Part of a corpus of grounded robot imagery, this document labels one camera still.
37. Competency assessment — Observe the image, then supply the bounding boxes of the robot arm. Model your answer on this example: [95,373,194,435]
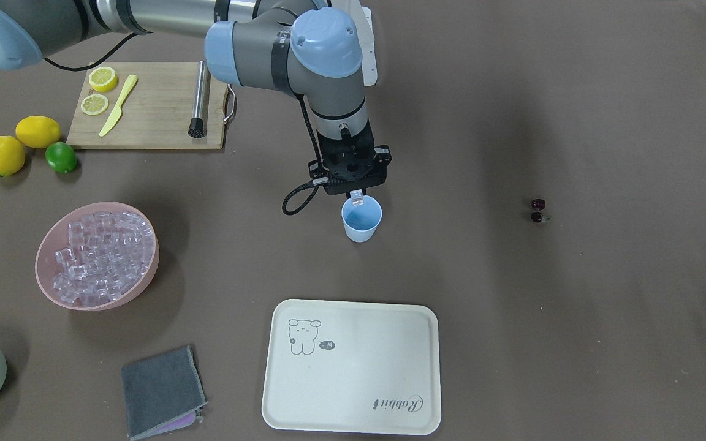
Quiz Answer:
[0,1,392,195]

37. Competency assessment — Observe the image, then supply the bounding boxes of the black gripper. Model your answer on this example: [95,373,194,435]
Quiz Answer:
[308,129,392,195]

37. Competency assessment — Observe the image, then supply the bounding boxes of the yellow lemon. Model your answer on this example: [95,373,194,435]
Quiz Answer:
[0,136,26,178]
[16,115,62,149]

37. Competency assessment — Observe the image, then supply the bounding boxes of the yellow plastic knife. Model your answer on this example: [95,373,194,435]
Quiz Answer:
[98,73,139,138]

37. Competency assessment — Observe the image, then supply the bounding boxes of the lemon half slice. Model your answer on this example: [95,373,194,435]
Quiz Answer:
[88,66,118,93]

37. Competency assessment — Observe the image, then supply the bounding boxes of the pile of clear ice cubes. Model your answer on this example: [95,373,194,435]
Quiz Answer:
[51,211,157,308]

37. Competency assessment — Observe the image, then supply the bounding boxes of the pink bowl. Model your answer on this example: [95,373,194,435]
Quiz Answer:
[34,202,159,312]

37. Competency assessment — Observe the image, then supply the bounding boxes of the cream rabbit tray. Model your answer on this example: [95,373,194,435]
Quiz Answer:
[261,299,442,435]

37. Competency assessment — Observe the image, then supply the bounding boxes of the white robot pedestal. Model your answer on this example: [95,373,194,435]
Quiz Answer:
[351,1,378,87]

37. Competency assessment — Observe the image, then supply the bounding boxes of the grey folded cloth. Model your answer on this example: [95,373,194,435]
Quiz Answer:
[120,344,207,440]

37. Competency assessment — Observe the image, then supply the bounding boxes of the green lime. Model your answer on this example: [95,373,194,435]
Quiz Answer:
[45,141,78,173]

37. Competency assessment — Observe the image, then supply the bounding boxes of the wooden cutting board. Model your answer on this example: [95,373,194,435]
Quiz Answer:
[67,62,237,150]

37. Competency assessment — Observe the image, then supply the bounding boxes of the clear ice cube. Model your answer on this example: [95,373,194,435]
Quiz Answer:
[348,189,365,206]

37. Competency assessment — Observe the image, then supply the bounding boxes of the metal muddler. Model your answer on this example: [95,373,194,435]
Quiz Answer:
[188,61,210,139]

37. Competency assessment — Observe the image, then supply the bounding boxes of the light blue plastic cup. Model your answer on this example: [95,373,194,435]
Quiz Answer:
[341,195,383,243]

